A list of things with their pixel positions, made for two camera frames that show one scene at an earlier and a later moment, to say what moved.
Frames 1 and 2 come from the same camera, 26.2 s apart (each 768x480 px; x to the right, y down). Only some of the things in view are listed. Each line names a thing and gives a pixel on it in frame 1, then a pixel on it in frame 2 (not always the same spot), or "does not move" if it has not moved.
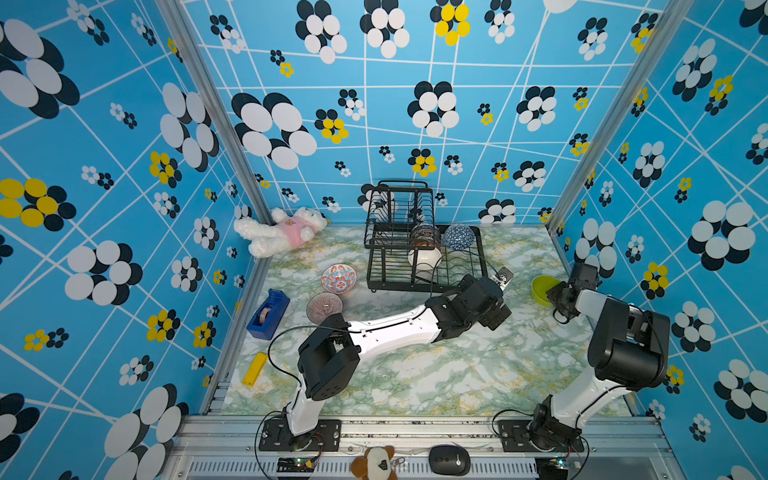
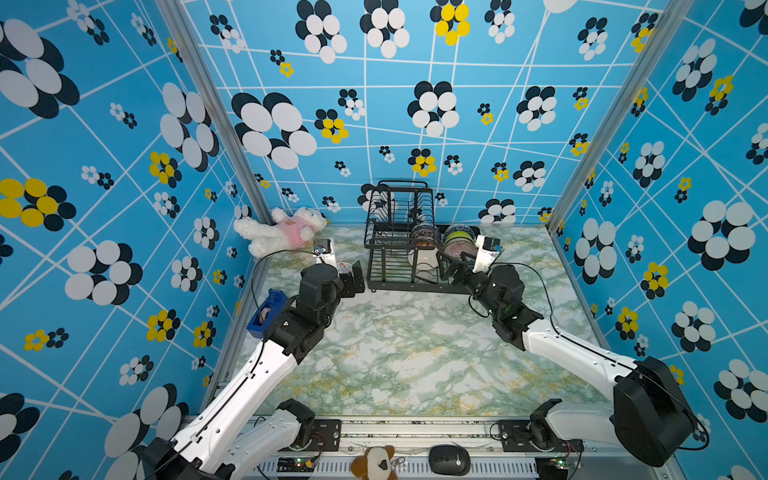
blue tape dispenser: (266, 321) does not move
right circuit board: (555, 465) does not move
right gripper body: (555, 294) → (469, 280)
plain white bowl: (427, 258) does not move
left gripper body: (494, 315) → (348, 287)
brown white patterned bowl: (425, 236) does not move
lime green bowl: (540, 285) → (460, 234)
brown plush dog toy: (375, 465) does not move
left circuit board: (296, 464) does not move
